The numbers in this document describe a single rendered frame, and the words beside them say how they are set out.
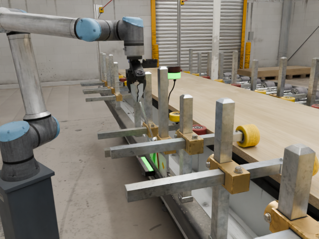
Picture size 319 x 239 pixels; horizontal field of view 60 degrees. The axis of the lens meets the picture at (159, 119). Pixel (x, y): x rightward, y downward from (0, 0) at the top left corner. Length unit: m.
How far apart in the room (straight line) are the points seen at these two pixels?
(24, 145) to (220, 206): 1.08
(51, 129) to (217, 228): 1.15
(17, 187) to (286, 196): 1.29
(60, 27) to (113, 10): 7.62
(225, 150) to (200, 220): 0.33
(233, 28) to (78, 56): 5.21
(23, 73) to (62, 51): 7.12
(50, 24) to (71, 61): 7.45
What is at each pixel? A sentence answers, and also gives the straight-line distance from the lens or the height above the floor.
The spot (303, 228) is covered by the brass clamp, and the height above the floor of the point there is 0.97.
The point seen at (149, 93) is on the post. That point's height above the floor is 1.02.
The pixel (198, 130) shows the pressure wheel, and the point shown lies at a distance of 1.20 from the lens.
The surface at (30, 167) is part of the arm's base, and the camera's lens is 1.62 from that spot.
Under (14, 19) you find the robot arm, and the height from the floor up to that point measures 1.38.
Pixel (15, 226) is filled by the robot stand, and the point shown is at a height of 0.37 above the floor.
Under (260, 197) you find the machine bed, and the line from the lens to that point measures 1.02.
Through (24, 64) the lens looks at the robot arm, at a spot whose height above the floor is 1.17.
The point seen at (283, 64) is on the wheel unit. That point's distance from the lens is 2.19.
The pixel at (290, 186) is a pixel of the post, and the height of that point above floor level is 1.03.
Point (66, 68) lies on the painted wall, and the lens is 8.79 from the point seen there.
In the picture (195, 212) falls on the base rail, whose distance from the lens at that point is 1.03.
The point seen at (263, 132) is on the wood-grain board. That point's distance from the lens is 1.24.
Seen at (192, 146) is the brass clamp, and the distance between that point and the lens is 0.90.
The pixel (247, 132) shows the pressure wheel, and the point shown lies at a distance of 1.02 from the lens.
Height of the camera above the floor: 1.29
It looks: 16 degrees down
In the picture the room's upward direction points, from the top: 1 degrees counter-clockwise
